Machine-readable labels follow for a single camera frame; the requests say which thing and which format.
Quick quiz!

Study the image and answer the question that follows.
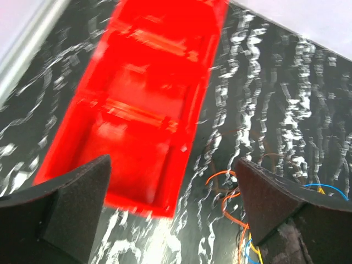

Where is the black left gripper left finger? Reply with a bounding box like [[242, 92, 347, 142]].
[[1, 155, 111, 263]]

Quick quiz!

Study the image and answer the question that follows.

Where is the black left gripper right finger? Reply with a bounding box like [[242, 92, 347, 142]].
[[235, 158, 351, 263]]

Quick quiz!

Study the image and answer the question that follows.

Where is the blue thin cable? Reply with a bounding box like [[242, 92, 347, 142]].
[[244, 183, 349, 264]]

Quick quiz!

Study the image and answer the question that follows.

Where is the red plastic compartment bin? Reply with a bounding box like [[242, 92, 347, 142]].
[[34, 0, 228, 218]]

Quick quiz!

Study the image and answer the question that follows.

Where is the yellow thin cable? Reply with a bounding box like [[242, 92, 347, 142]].
[[249, 186, 327, 264]]

